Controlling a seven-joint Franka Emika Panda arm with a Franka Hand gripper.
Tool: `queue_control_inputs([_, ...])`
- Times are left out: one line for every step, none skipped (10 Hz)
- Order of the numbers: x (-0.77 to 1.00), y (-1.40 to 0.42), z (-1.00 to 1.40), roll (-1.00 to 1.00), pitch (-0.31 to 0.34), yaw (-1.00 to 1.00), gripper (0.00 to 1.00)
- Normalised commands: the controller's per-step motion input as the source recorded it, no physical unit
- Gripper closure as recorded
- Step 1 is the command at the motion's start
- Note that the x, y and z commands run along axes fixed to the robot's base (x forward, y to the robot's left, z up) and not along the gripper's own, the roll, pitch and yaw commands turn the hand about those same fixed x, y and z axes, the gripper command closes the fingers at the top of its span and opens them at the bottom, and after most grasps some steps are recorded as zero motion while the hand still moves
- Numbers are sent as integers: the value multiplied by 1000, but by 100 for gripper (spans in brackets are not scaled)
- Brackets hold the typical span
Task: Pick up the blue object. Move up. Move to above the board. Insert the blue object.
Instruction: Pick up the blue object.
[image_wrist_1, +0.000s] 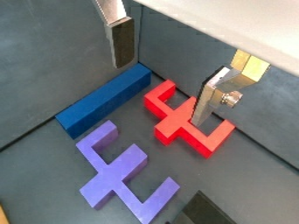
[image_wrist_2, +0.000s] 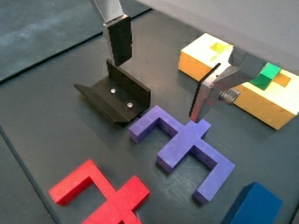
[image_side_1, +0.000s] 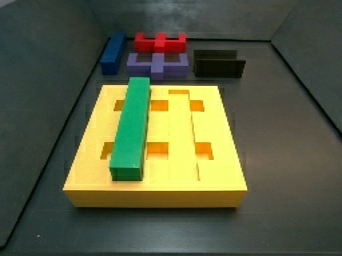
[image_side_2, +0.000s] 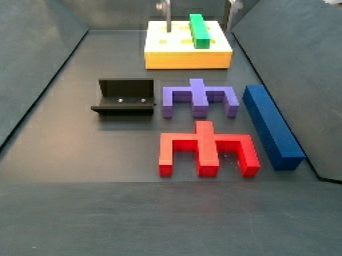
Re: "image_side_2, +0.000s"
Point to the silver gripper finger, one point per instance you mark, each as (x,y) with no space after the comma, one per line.
(163,6)
(235,6)

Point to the blue rectangular block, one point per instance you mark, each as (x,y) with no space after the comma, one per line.
(280,146)

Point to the yellow slotted board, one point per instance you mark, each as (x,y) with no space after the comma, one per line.
(169,50)

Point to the green rectangular block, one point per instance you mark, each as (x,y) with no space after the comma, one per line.
(199,33)

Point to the purple three-pronged block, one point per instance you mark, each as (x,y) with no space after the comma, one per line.
(199,95)

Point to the red three-pronged block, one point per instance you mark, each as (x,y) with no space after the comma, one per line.
(207,144)

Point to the black angle bracket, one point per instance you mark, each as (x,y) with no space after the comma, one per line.
(125,96)

